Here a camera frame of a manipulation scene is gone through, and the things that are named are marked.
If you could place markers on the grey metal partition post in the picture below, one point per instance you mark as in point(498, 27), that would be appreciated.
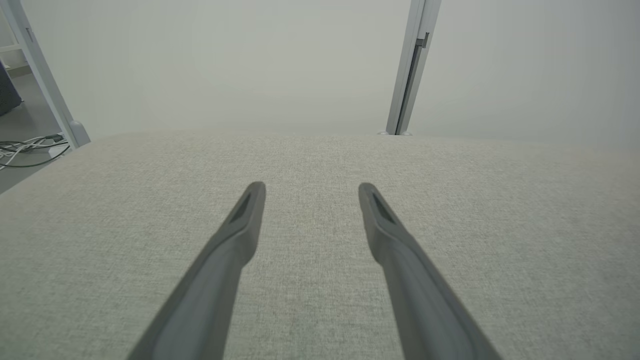
point(412, 65)
point(42, 75)

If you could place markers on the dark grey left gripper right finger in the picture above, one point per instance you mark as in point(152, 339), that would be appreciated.
point(420, 300)

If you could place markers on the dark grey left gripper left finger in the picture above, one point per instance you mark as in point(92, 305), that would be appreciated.
point(210, 290)

